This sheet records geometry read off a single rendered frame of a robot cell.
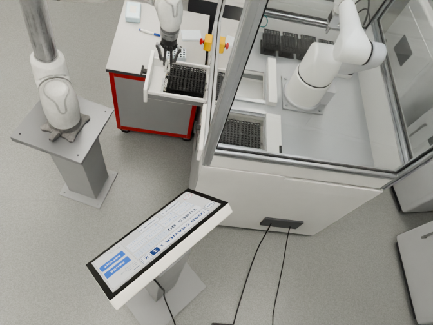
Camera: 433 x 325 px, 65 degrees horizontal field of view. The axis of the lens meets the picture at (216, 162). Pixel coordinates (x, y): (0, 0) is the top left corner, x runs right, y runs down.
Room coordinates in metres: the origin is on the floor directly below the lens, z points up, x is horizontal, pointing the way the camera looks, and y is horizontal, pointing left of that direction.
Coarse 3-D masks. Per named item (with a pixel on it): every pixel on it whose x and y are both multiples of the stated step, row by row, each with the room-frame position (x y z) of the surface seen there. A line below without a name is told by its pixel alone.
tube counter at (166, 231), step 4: (172, 224) 0.38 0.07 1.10; (176, 224) 0.38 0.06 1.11; (168, 228) 0.36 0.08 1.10; (172, 228) 0.36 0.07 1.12; (164, 232) 0.34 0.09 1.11; (168, 232) 0.34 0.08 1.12; (156, 236) 0.32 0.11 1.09; (160, 236) 0.32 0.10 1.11; (164, 236) 0.32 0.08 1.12; (152, 240) 0.30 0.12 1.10; (156, 240) 0.30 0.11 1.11; (148, 244) 0.28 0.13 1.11; (152, 244) 0.28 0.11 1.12; (140, 248) 0.26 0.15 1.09; (144, 248) 0.26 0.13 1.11; (148, 248) 0.26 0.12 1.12; (136, 252) 0.24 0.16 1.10; (140, 252) 0.24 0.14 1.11; (144, 252) 0.25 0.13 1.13; (136, 256) 0.23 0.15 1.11
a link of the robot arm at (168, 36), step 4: (160, 28) 1.17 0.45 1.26; (160, 32) 1.17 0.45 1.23; (164, 32) 1.15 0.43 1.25; (168, 32) 1.16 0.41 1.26; (172, 32) 1.16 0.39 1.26; (176, 32) 1.18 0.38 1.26; (164, 36) 1.15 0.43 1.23; (168, 36) 1.16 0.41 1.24; (172, 36) 1.16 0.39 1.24; (176, 36) 1.18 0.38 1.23; (168, 40) 1.16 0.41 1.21; (172, 40) 1.16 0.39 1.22
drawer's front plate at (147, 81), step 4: (152, 52) 1.31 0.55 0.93; (152, 56) 1.29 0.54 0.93; (152, 60) 1.26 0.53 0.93; (148, 64) 1.22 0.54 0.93; (152, 64) 1.25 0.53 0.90; (148, 68) 1.20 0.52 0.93; (152, 68) 1.25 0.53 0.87; (148, 72) 1.17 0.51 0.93; (152, 72) 1.25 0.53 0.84; (148, 76) 1.15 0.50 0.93; (148, 80) 1.12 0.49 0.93; (144, 84) 1.08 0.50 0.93; (148, 84) 1.12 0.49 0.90; (144, 88) 1.06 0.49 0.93; (148, 88) 1.11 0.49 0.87; (144, 92) 1.05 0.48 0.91; (144, 96) 1.05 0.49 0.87; (144, 100) 1.05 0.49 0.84
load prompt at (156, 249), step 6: (204, 210) 0.46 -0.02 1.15; (198, 216) 0.43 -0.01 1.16; (186, 222) 0.40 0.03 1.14; (192, 222) 0.40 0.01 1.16; (180, 228) 0.37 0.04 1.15; (186, 228) 0.37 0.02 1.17; (174, 234) 0.34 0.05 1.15; (180, 234) 0.34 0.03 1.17; (168, 240) 0.31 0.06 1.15; (174, 240) 0.31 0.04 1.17; (156, 246) 0.28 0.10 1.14; (162, 246) 0.28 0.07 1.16; (150, 252) 0.25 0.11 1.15; (156, 252) 0.25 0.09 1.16; (144, 258) 0.22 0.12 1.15; (150, 258) 0.23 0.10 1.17
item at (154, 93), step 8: (160, 64) 1.32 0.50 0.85; (184, 64) 1.35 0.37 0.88; (192, 64) 1.36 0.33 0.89; (200, 64) 1.39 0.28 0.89; (160, 72) 1.28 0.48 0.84; (208, 72) 1.39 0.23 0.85; (152, 80) 1.20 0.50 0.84; (160, 80) 1.22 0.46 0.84; (208, 80) 1.35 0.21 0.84; (152, 88) 1.15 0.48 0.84; (160, 88) 1.17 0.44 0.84; (152, 96) 1.08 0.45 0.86; (160, 96) 1.09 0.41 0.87; (168, 96) 1.10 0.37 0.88; (176, 96) 1.12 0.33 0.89; (184, 96) 1.13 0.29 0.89; (192, 104) 1.14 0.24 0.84; (200, 104) 1.15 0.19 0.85
